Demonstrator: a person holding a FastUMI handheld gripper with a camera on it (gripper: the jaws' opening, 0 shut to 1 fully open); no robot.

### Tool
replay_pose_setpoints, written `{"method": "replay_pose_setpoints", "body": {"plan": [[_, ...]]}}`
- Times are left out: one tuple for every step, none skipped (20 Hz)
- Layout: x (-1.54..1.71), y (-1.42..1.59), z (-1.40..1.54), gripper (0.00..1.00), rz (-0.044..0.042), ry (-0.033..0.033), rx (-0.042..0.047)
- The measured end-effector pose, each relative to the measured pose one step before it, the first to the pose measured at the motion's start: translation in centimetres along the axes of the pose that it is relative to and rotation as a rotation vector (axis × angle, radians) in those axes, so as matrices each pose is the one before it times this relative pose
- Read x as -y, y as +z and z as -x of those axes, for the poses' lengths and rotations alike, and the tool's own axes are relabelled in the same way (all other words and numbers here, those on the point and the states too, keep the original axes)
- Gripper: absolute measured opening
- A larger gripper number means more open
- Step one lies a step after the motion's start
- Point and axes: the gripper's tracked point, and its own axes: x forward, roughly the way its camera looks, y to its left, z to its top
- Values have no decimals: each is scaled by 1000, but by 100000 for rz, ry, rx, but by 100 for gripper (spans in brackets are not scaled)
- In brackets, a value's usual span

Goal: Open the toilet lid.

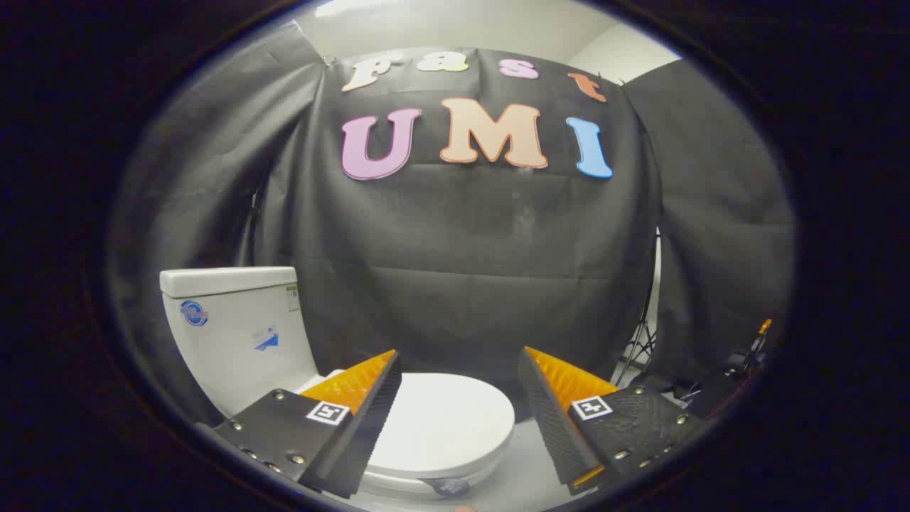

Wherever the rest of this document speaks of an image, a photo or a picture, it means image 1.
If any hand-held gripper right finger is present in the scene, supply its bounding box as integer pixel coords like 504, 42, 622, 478
516, 346, 706, 497

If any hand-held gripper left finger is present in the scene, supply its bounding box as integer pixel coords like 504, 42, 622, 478
212, 348, 403, 500

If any white toilet lid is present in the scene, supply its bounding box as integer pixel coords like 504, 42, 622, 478
306, 368, 517, 497

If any white toilet with tank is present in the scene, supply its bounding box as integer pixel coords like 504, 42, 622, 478
159, 266, 509, 502

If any black device with orange tip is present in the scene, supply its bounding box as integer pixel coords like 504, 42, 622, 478
686, 319, 774, 420

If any black backdrop cloth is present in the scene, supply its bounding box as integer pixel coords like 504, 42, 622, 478
107, 21, 796, 427

